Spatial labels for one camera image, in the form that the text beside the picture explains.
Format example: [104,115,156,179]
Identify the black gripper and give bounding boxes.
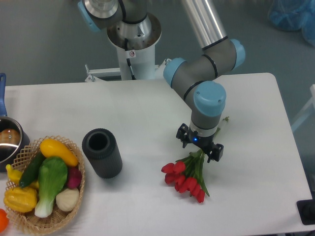
[176,123,224,163]

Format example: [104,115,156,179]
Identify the red tulip bouquet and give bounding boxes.
[161,116,230,204]

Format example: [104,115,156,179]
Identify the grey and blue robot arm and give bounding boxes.
[78,0,246,161]

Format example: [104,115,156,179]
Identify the dark grey ribbed vase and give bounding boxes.
[82,128,123,179]

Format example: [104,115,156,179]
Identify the black device at edge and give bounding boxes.
[296,199,315,225]

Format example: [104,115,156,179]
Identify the red radish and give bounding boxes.
[66,167,82,189]

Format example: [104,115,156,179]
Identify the white garlic bulb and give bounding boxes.
[56,188,79,212]

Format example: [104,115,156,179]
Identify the yellow squash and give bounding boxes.
[39,139,79,167]

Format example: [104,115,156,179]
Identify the green bok choy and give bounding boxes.
[34,156,68,218]

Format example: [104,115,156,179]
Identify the blue plastic bag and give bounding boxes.
[268,0,315,46]

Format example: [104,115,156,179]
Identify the woven wicker basket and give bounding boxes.
[4,136,85,236]

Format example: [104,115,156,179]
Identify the dark green cucumber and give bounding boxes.
[19,151,46,188]

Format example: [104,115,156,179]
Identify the yellow bell pepper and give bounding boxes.
[3,187,37,213]

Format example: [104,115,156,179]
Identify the small yellow gourd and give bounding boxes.
[5,164,39,189]

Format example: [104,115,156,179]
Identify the orange bell pepper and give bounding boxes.
[0,209,9,233]

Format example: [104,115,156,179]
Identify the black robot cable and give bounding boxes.
[124,37,136,80]

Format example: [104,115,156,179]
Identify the white frame at right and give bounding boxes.
[291,84,315,133]

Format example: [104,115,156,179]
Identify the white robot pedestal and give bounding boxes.
[85,13,162,82]

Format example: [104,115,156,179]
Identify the blue handled saucepan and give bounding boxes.
[0,73,30,173]

